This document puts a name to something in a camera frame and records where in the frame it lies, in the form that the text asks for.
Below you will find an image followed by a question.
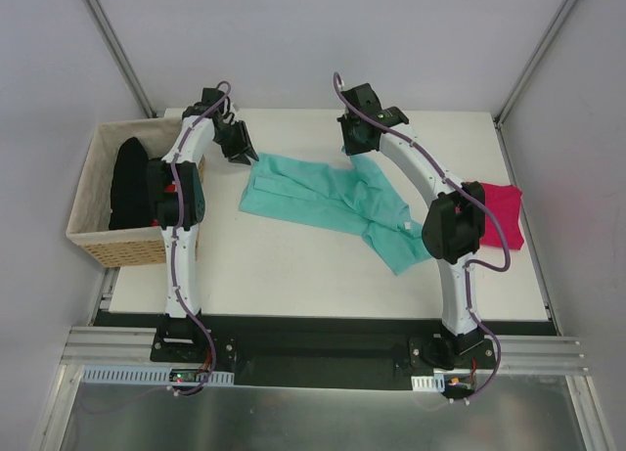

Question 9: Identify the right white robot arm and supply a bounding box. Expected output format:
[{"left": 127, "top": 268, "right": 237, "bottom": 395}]
[{"left": 334, "top": 74, "right": 485, "bottom": 370}]

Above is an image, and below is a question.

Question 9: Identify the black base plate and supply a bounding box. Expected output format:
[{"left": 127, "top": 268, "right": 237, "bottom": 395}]
[{"left": 150, "top": 315, "right": 496, "bottom": 390}]

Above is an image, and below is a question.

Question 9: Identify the aluminium rail frame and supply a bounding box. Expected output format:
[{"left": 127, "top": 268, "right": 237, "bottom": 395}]
[{"left": 61, "top": 269, "right": 588, "bottom": 374}]

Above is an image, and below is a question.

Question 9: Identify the teal t shirt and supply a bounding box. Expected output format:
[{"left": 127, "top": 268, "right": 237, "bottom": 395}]
[{"left": 239, "top": 154, "right": 431, "bottom": 275}]

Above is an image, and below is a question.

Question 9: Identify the folded pink t shirt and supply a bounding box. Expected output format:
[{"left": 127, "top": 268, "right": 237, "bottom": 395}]
[{"left": 481, "top": 183, "right": 524, "bottom": 251}]

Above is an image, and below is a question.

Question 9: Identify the black t shirt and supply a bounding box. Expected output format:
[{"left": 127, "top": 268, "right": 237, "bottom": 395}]
[{"left": 109, "top": 137, "right": 153, "bottom": 231}]

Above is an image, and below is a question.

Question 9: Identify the left slotted cable duct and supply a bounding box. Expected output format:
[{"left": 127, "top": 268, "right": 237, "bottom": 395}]
[{"left": 82, "top": 365, "right": 235, "bottom": 387}]

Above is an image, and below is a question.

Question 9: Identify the wicker laundry basket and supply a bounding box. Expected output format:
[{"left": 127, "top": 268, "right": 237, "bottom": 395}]
[{"left": 67, "top": 117, "right": 214, "bottom": 267}]

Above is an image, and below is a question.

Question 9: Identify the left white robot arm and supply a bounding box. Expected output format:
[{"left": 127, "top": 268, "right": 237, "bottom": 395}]
[{"left": 147, "top": 80, "right": 258, "bottom": 365}]

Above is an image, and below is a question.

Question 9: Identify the slotted cable duct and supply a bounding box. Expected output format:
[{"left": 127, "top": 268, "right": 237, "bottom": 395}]
[
  {"left": 411, "top": 373, "right": 445, "bottom": 393},
  {"left": 82, "top": 365, "right": 235, "bottom": 387}
]

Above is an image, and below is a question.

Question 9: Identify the right slotted cable duct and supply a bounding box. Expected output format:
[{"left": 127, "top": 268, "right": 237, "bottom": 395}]
[{"left": 411, "top": 373, "right": 445, "bottom": 393}]

